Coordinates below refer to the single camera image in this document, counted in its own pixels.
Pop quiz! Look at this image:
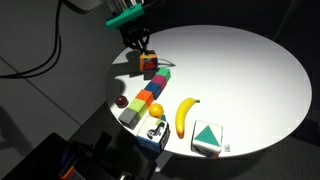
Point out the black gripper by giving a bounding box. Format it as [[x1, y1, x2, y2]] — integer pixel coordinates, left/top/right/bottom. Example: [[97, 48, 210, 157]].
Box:
[[118, 16, 152, 55]]

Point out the orange soft cube number nine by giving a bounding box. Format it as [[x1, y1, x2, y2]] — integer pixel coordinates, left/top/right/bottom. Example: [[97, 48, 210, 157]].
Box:
[[138, 49, 159, 73]]

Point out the magenta wooden block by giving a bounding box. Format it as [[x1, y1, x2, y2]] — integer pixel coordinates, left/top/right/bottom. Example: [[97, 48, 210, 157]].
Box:
[[150, 73, 168, 90]]

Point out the blue wooden block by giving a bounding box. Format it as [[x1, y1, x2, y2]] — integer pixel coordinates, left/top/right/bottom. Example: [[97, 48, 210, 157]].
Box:
[[144, 81, 163, 100]]

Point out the orange wooden block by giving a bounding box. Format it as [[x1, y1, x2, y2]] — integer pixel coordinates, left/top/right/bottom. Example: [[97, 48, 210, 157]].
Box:
[[135, 89, 155, 108]]

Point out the lime green wooden block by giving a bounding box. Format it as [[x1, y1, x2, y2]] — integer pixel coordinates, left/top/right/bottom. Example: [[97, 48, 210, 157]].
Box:
[[128, 98, 149, 118]]

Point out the grey wooden block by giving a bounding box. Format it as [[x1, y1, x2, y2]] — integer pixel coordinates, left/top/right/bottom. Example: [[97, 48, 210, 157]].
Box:
[[118, 107, 141, 130]]

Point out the dark red ball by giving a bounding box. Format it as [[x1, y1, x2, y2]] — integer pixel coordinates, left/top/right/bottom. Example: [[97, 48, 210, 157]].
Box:
[[114, 95, 129, 109]]

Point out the yellow ball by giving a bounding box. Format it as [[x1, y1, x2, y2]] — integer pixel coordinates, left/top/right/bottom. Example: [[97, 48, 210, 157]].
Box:
[[148, 103, 165, 119]]

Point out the yellow banana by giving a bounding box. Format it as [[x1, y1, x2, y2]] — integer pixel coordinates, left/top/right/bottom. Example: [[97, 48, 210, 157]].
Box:
[[175, 97, 201, 139]]

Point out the white soft cube teal triangle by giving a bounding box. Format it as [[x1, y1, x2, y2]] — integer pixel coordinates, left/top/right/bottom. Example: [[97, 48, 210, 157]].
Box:
[[190, 119, 232, 159]]

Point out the white table leg base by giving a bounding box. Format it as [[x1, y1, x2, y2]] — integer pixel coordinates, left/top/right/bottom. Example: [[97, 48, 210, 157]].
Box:
[[154, 151, 174, 173]]

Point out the black cable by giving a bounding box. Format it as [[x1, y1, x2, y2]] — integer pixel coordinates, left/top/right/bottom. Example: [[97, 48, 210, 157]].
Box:
[[0, 0, 64, 80]]

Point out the black equipment with cables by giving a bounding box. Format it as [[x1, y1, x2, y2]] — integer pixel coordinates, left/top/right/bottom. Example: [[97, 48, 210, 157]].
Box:
[[58, 141, 88, 180]]

